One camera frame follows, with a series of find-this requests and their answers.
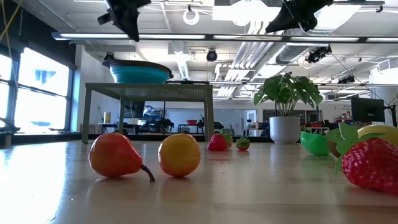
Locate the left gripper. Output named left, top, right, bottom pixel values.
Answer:
left=96, top=0, right=152, bottom=43

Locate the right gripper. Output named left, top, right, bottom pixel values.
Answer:
left=264, top=0, right=334, bottom=34

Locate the blue collapsible colander grey rim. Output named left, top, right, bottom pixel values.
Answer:
left=101, top=58, right=174, bottom=85

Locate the black-handled kitchen knife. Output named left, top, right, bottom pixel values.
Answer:
left=165, top=80, right=210, bottom=85

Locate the orange plastic pear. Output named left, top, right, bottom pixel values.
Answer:
left=88, top=132, right=155, bottom=183
left=157, top=133, right=202, bottom=179

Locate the red plastic strawberry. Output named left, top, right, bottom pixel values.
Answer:
left=235, top=133, right=252, bottom=152
left=329, top=122, right=398, bottom=196
left=207, top=133, right=228, bottom=152

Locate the green plastic fruit half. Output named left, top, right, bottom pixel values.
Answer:
left=299, top=131, right=331, bottom=156

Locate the black ceiling-mounted device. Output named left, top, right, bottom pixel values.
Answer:
left=306, top=45, right=332, bottom=65

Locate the linear ceiling light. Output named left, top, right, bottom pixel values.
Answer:
left=51, top=32, right=398, bottom=44

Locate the green perforated metal riser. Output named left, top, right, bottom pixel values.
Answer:
left=81, top=82, right=216, bottom=144

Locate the potted monstera plant white pot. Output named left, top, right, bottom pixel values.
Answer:
left=253, top=71, right=324, bottom=144

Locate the black computer monitor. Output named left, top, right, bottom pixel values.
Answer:
left=351, top=96, right=386, bottom=123

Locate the plastic kiwi half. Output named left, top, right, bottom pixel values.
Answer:
left=325, top=128, right=343, bottom=159

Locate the yellow plastic lemon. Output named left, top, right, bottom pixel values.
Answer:
left=357, top=124, right=398, bottom=147

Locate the black window frame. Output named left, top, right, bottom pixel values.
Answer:
left=0, top=40, right=78, bottom=133

